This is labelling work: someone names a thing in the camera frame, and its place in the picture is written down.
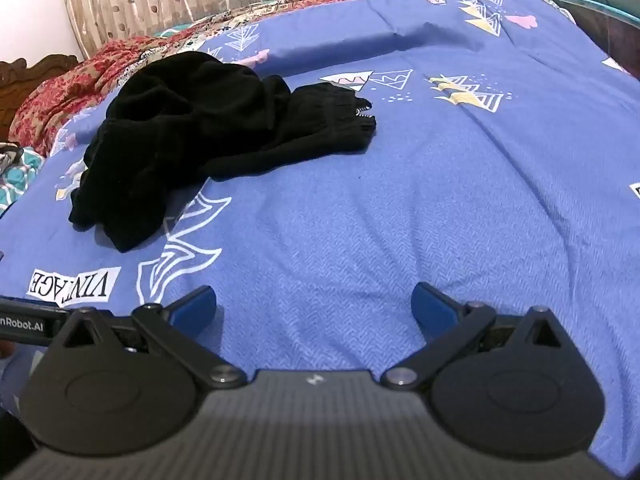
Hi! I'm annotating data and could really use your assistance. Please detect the red patterned blanket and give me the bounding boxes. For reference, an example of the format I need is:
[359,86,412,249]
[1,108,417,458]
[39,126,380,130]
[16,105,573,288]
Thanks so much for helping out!
[9,0,373,157]

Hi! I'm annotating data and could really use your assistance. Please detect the blue printed bedsheet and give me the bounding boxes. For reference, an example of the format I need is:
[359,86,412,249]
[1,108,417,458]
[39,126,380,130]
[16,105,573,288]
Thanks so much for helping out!
[0,0,640,476]

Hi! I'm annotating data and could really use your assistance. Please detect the teal patterned cloth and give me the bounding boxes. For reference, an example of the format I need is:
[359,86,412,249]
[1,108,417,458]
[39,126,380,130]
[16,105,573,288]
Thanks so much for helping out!
[0,142,47,219]

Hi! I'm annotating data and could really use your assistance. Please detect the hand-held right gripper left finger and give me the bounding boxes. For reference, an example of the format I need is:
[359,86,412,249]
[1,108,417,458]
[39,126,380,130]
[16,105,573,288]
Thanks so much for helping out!
[61,284,249,390]

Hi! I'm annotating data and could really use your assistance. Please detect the glass side table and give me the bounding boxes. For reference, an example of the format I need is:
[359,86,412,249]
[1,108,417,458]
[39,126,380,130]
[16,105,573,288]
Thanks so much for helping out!
[544,0,640,81]

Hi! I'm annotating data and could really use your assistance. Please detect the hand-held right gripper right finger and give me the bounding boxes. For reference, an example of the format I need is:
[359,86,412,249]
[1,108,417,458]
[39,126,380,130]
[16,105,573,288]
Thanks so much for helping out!
[379,282,569,390]

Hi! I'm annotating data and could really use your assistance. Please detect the carved wooden headboard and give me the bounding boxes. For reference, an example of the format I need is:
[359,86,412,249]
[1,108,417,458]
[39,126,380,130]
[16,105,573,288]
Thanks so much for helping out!
[0,54,82,144]

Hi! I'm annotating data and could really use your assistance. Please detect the black zip-up jacket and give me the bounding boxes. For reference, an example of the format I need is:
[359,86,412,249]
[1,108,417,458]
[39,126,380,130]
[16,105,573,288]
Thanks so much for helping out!
[67,51,378,254]

